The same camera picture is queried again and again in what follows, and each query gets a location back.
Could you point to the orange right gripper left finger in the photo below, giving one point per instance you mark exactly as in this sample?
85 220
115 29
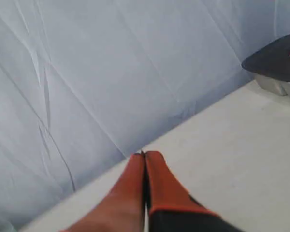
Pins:
123 208

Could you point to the white backdrop cloth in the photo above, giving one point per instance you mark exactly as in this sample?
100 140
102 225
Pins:
85 83

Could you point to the steel container with dark lid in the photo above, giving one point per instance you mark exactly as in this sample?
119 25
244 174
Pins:
271 66

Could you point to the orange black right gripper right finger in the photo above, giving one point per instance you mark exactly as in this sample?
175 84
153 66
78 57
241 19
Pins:
171 208

